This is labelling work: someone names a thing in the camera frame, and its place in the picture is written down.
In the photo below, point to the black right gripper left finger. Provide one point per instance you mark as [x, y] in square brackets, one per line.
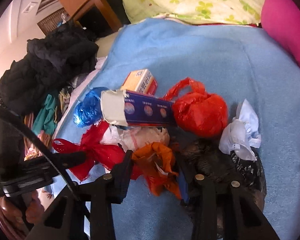
[109, 189]

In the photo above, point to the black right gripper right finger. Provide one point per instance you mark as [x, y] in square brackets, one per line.
[198, 192]

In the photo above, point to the red ribbon-like plastic bag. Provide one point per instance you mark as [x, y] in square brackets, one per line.
[106, 155]

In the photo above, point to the orange plastic bag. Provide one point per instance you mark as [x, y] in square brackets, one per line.
[156, 161]

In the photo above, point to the red plastic bag ball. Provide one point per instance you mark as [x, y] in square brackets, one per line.
[197, 111]

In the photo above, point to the blue plastic bag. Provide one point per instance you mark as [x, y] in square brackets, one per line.
[88, 112]

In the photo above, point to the orange red medicine box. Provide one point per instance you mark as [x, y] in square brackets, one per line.
[140, 81]

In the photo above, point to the person's hand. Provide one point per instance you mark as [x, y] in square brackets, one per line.
[33, 213]

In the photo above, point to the pink striped cloth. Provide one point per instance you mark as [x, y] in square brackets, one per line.
[31, 150]

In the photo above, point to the black plastic bag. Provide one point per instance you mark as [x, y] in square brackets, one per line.
[204, 157]

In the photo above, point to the teal cloth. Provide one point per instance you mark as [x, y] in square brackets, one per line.
[48, 115]

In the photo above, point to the white crumpled plastic bag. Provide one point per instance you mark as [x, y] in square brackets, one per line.
[136, 137]

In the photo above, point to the black crumpled clothing pile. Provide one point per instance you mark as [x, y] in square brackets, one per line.
[49, 64]

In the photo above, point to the light blue towel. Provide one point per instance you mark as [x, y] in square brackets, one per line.
[238, 63]

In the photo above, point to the brown wooden headboard cabinet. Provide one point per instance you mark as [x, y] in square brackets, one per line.
[99, 18]

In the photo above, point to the magenta pillow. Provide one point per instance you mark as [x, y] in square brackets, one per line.
[281, 20]

